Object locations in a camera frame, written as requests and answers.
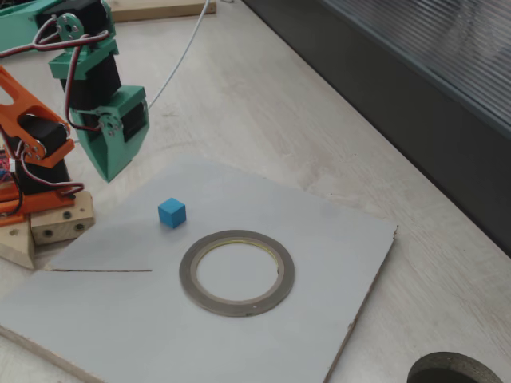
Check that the green gripper black servo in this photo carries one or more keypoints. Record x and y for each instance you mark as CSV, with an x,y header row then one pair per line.
x,y
104,153

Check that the blue cube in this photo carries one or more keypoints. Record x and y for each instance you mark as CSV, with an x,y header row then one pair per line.
x,y
171,213

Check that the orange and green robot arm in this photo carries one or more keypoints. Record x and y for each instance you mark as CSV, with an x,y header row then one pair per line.
x,y
18,30

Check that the red controller circuit board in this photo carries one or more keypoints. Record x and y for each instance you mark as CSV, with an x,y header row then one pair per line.
x,y
3,161

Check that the light wooden plank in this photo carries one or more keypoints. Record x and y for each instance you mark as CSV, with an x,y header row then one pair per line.
x,y
159,10

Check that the white laminated chipboard panel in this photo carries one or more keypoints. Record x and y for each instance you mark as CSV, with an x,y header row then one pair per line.
x,y
120,319

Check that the frosted glass desk partition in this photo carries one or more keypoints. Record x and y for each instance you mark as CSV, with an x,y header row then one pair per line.
x,y
399,80

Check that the wooden arm base mount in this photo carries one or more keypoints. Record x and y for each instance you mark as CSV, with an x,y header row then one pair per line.
x,y
60,227

